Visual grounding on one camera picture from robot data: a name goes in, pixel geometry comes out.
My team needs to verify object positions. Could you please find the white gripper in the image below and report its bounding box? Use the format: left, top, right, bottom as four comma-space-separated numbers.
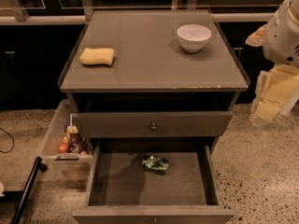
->
246, 25, 299, 127

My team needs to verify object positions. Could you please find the crushed green can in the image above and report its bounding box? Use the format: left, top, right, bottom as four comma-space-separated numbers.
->
142, 155, 169, 175

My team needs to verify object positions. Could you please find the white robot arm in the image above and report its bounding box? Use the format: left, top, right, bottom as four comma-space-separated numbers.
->
246, 0, 299, 127

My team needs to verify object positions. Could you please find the brass drawer knob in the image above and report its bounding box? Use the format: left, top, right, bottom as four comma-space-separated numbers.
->
150, 123, 158, 132

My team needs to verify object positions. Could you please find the grey drawer cabinet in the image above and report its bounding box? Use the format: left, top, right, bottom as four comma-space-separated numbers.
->
60, 10, 249, 147

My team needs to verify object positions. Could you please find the grey top drawer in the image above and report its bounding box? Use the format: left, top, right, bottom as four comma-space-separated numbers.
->
73, 111, 232, 138

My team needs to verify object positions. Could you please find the open grey middle drawer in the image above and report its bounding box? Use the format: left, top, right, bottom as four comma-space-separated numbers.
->
73, 139, 234, 224

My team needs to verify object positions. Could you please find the white ceramic bowl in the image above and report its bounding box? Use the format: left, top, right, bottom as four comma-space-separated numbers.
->
177, 24, 211, 52

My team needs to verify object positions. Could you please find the yellow sponge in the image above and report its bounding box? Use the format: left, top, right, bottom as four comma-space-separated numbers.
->
79, 48, 115, 66

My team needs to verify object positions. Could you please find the brown snack package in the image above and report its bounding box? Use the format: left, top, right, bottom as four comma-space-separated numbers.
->
66, 126, 83, 154

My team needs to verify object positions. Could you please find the clear plastic storage bin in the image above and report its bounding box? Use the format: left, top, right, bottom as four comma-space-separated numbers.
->
39, 98, 93, 166

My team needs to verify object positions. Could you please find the red round fruit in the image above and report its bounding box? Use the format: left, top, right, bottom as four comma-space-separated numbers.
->
58, 143, 68, 153

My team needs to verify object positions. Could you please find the black metal stand leg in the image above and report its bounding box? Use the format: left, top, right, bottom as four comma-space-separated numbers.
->
10, 157, 48, 224

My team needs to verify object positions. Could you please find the black cable on floor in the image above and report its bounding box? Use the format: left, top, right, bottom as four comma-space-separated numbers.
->
0, 126, 16, 154

